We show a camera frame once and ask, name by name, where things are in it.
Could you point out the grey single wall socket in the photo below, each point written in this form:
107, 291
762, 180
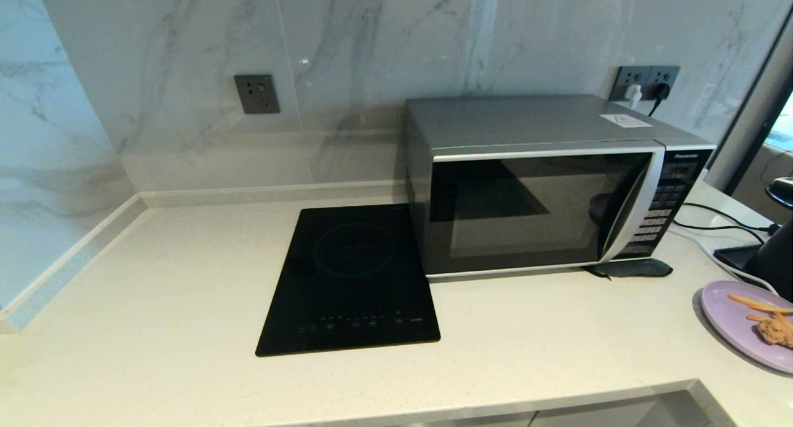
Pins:
256, 94

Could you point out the black power plug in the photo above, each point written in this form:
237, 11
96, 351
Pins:
662, 92

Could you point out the grey double wall socket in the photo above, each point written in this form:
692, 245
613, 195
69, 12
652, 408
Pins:
647, 75

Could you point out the long french fry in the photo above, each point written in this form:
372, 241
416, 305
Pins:
753, 302

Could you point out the white paper sticker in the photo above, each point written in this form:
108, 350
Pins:
626, 121

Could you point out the silver microwave oven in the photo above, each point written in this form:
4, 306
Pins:
526, 120

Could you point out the black induction cooktop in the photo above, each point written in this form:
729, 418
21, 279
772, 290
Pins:
347, 278

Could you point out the black rubber pad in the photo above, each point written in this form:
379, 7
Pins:
638, 268

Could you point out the white power plug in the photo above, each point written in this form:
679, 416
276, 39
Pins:
633, 94

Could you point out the purple plate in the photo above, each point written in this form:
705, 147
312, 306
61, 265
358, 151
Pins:
731, 328

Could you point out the short french fry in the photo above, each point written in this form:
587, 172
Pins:
758, 318

